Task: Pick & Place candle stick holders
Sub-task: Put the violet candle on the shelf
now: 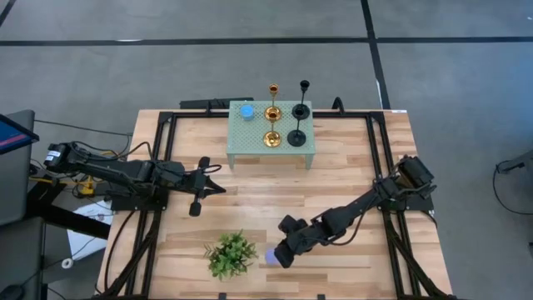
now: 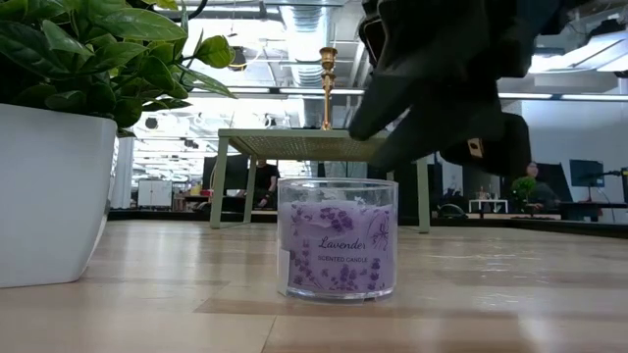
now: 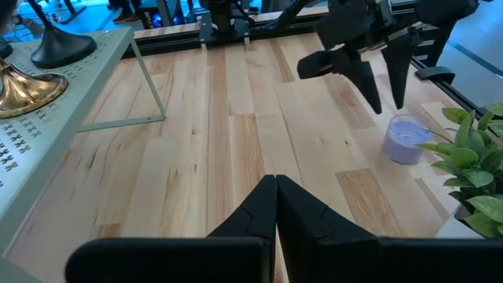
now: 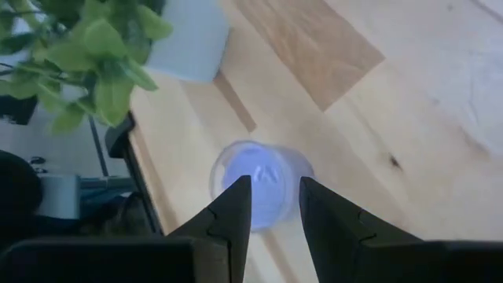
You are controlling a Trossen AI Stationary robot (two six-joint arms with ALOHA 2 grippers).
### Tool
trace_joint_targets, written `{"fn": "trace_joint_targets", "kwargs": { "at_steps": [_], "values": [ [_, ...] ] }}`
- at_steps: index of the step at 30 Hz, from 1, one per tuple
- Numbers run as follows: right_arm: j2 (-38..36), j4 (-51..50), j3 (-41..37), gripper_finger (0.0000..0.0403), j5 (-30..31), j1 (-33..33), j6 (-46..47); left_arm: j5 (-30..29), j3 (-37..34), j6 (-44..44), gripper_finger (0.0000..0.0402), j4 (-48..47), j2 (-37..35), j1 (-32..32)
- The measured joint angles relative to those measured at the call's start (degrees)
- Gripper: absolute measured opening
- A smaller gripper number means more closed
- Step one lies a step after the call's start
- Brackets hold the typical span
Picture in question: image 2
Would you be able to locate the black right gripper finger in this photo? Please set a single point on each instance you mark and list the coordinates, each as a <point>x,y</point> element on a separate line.
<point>417,142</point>
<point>392,103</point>

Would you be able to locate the white cabinet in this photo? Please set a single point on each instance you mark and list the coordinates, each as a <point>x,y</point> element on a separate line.
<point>154,192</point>

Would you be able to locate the person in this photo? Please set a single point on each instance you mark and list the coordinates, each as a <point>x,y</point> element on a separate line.
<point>266,182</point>
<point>539,193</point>

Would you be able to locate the green perforated metal shelf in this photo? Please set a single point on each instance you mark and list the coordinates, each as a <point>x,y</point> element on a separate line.
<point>299,144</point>

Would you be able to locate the small green plant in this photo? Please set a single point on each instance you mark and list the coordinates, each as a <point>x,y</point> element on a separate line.
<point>523,187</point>

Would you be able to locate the lavender candle glass jar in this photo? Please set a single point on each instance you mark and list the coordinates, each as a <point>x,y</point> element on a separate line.
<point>338,245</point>

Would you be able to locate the black aluminium rig frame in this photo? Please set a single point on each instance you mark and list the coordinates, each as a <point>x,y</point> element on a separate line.
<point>162,215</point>

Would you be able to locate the white table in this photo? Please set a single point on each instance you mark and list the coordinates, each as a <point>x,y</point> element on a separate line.
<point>488,202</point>

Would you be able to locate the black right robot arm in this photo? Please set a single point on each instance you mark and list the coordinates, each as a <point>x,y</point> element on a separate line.
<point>527,19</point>

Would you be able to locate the gold candlestick holder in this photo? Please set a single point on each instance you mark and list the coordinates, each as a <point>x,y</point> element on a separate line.
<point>328,81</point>
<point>328,58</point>

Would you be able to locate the black monitor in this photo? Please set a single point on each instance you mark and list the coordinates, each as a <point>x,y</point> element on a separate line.
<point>586,172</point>
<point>235,172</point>

